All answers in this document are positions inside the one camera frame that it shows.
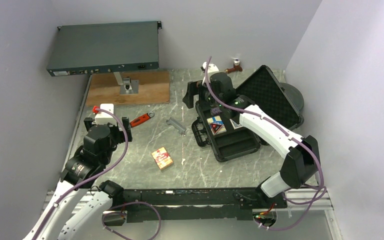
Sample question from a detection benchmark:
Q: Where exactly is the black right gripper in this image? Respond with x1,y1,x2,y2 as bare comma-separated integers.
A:
182,80,224,109

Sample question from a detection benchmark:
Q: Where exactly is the purple 500 chip stack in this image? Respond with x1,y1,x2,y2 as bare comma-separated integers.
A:
210,107,222,116

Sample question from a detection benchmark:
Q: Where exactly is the red triangular dealer button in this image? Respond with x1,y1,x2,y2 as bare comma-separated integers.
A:
209,122,226,135

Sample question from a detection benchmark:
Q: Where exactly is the black poker set case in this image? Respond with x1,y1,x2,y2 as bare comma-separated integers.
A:
183,65,303,162

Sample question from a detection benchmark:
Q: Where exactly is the red playing card deck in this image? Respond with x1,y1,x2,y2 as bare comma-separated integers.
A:
151,147,174,171

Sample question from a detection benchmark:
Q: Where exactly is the blue playing card deck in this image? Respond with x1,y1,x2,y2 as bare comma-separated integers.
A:
230,119,243,130

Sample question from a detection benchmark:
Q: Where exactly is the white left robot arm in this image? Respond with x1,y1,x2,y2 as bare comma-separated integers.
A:
25,114,133,240

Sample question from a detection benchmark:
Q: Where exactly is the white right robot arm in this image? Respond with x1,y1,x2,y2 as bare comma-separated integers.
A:
182,72,325,208

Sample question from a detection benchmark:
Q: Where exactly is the blue texas holdem booklet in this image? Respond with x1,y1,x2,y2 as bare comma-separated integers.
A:
206,115,227,136

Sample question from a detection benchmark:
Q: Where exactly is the brown wooden board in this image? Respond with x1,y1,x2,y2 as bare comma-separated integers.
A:
85,70,170,107

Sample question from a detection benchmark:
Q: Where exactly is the brown bottle with cap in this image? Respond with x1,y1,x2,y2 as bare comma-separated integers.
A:
224,58,243,74

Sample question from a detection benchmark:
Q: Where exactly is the grey metal stand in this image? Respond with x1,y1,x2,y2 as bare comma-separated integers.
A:
113,72,139,95

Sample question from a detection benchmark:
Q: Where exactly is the dark green rack server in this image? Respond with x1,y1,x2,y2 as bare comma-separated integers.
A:
46,20,163,77

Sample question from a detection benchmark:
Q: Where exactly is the dark grey round disc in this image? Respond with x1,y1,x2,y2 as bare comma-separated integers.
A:
280,82,305,112

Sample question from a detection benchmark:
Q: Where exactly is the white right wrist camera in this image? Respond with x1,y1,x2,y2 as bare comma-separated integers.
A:
201,61,220,76

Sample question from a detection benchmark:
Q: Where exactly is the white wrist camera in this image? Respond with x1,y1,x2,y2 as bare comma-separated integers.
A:
92,103,117,125
201,61,220,76

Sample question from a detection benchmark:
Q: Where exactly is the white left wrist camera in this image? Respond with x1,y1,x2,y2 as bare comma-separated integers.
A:
92,103,117,125

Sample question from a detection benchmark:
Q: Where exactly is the red handled adjustable wrench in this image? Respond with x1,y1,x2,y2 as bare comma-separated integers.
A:
130,111,155,128

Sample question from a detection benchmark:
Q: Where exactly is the grey plastic bracket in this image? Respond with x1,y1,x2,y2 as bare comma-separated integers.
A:
166,117,187,135

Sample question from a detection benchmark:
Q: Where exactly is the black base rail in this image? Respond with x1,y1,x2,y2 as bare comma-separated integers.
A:
105,187,288,224

